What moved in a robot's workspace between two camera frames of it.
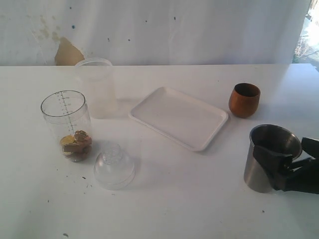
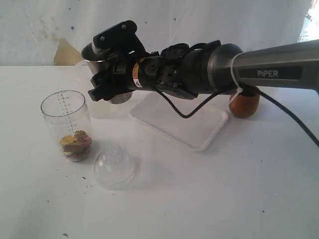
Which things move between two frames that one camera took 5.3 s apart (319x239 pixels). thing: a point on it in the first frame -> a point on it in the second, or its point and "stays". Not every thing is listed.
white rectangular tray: x=184 y=119 stays
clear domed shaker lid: x=113 y=169 stays
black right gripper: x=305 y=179 -> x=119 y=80
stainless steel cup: x=272 y=137 -> x=99 y=64
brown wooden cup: x=244 y=99 stays
